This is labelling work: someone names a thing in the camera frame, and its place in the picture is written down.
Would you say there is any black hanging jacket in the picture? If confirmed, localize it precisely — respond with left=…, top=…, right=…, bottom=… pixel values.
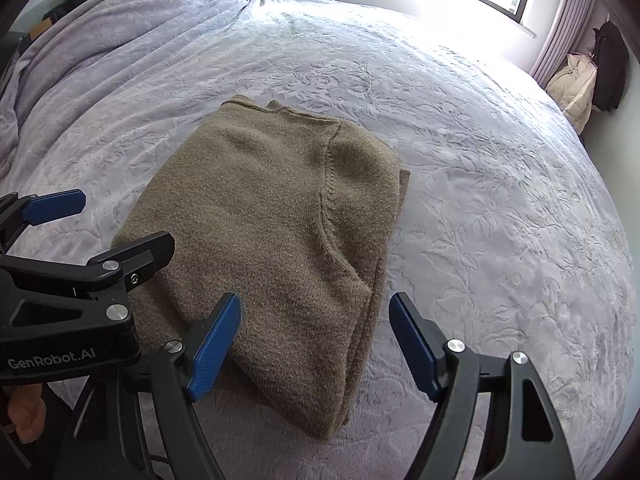
left=591, top=21, right=629, bottom=114

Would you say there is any white embossed bedspread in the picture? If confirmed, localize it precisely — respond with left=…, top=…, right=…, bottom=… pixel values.
left=0, top=0, right=638, bottom=480

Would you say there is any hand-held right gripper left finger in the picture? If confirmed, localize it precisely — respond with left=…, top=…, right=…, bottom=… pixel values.
left=52, top=292, right=242, bottom=480

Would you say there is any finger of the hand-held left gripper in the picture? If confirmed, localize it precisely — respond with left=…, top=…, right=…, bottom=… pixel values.
left=86, top=231, right=176, bottom=293
left=0, top=189, right=87, bottom=253

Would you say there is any olive brown knit sweater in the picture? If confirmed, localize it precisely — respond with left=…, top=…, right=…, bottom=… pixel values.
left=111, top=94, right=412, bottom=442

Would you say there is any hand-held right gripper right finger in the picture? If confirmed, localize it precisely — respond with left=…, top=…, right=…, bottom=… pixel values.
left=389, top=291, right=576, bottom=480

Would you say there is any beige hanging coat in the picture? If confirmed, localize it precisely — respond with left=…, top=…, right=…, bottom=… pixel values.
left=545, top=52, right=599, bottom=134

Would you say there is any lavender fleece blanket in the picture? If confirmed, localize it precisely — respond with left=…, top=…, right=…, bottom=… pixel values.
left=0, top=0, right=263, bottom=183

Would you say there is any person's left hand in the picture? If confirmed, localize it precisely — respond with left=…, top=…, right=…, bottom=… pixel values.
left=7, top=387, right=48, bottom=444

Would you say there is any mauve curtain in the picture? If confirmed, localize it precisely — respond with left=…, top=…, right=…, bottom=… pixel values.
left=530, top=0, right=599, bottom=82

